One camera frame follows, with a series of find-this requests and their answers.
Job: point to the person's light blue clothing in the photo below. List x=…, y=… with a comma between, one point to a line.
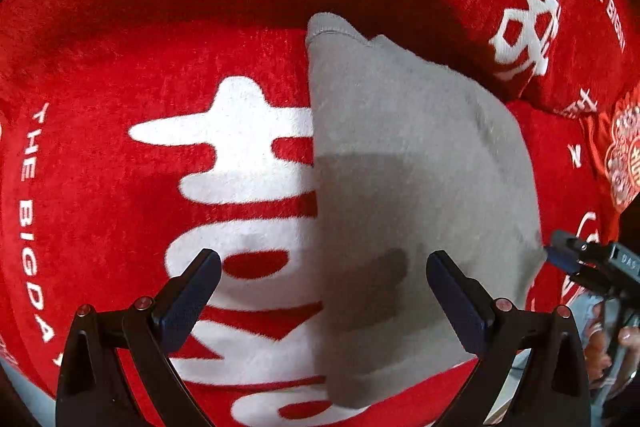
x=597, y=337

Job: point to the small grey cloth garment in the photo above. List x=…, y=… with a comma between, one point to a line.
x=400, y=132

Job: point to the person's right hand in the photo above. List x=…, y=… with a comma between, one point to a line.
x=629, y=335

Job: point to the red printed blanket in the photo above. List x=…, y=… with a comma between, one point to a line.
x=125, y=57

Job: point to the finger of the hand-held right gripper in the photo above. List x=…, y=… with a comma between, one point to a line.
x=561, y=253

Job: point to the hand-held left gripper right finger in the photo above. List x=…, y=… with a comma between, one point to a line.
x=455, y=302

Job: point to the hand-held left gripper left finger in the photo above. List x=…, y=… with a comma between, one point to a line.
x=190, y=297

